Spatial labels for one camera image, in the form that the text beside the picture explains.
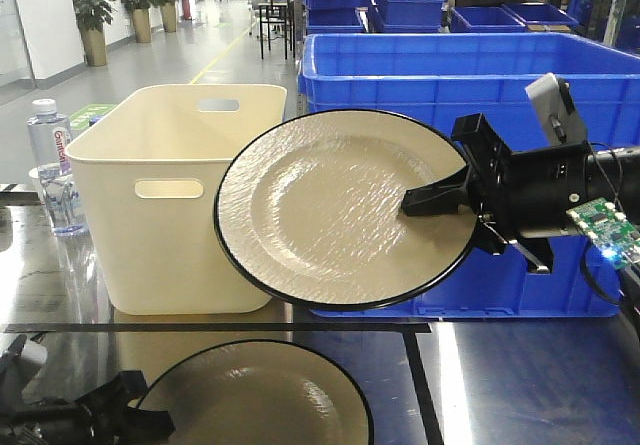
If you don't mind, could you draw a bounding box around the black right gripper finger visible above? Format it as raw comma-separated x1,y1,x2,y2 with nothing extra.
401,167,475,217

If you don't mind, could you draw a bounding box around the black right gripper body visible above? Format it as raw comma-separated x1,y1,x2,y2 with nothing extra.
451,114,591,274

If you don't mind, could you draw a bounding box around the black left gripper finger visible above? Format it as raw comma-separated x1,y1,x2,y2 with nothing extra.
119,407,175,440

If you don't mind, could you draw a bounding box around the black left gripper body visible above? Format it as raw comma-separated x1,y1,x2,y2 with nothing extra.
1,370,150,444

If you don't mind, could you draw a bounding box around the beige plate black rim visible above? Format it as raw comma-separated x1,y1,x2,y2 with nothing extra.
138,339,374,444
213,110,476,310

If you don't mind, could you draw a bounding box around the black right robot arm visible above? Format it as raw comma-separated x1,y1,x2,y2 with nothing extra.
401,113,639,274

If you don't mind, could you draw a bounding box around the green circuit board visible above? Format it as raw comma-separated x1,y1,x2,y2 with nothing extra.
566,198,639,269

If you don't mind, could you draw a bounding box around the large blue plastic crate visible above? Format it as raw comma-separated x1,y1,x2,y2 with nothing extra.
299,33,639,319

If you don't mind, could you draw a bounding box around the cream plastic storage bin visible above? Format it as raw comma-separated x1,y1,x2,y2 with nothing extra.
66,84,287,315

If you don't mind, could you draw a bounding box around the clear water bottle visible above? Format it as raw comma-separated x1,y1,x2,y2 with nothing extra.
27,98,88,236

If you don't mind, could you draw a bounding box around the green potted plant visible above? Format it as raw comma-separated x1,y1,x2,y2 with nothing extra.
72,0,115,67

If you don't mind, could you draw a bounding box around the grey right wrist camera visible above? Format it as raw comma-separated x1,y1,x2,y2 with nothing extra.
525,73,587,146

